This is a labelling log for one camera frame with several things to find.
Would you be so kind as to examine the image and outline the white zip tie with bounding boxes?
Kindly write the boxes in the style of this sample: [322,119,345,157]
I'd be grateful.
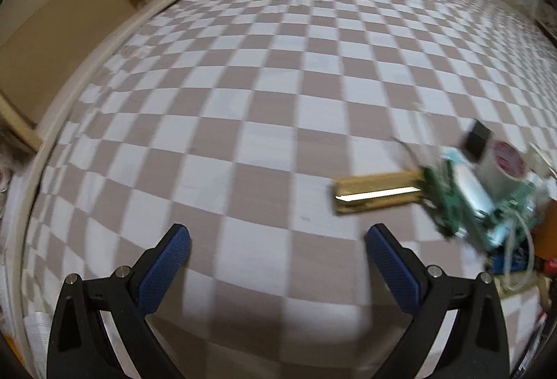
[502,208,536,292]

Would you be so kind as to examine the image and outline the tape roll red print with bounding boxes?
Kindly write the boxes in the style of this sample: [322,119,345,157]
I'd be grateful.
[474,140,527,203]

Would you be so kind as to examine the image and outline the gold metal bar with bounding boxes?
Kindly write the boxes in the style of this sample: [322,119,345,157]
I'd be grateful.
[332,169,424,214]

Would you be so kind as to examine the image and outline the checkered bed sheet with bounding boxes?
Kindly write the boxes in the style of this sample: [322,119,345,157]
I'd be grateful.
[21,0,556,378]

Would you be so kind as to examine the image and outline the wooden bedside shelf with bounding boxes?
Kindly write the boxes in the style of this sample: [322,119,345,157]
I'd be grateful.
[0,0,210,154]

